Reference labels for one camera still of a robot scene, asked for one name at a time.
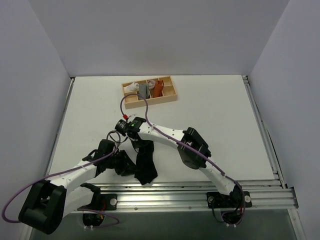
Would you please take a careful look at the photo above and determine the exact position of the black underwear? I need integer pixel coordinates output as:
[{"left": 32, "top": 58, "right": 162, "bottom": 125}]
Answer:
[{"left": 134, "top": 140, "right": 158, "bottom": 185}]

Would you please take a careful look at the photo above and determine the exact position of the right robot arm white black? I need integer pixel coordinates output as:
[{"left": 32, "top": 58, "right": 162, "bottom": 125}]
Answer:
[{"left": 115, "top": 117, "right": 246, "bottom": 209}]

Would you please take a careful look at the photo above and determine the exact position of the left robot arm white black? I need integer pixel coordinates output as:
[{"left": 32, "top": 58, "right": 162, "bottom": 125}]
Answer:
[{"left": 18, "top": 139, "right": 137, "bottom": 235}]

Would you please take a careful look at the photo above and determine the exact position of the grey rolled cloth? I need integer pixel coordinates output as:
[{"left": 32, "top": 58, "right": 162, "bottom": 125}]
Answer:
[{"left": 138, "top": 84, "right": 150, "bottom": 100}]

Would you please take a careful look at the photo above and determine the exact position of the white rolled cloth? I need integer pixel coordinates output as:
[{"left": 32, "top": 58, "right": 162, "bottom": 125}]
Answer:
[{"left": 123, "top": 81, "right": 139, "bottom": 93}]

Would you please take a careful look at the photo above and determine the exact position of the orange rolled cloth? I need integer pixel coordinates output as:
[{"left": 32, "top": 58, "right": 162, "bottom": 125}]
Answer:
[{"left": 152, "top": 79, "right": 164, "bottom": 98}]

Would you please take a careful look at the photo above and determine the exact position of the pale patterned rolled cloth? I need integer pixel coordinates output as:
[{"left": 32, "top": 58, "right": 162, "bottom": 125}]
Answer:
[{"left": 146, "top": 79, "right": 157, "bottom": 90}]

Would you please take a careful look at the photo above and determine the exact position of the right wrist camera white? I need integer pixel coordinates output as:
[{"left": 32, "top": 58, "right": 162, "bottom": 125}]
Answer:
[{"left": 122, "top": 114, "right": 136, "bottom": 122}]

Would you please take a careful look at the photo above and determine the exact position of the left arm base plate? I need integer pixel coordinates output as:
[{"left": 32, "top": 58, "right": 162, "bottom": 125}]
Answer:
[{"left": 78, "top": 193, "right": 118, "bottom": 211}]

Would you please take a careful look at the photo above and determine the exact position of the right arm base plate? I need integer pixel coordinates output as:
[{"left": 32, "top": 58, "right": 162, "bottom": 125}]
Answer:
[{"left": 206, "top": 192, "right": 244, "bottom": 209}]

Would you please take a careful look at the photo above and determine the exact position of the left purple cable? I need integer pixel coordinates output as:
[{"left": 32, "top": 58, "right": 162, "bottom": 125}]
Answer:
[{"left": 1, "top": 129, "right": 126, "bottom": 229}]

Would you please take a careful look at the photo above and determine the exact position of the aluminium frame rail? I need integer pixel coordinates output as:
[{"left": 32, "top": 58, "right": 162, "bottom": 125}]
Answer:
[{"left": 98, "top": 180, "right": 299, "bottom": 213}]

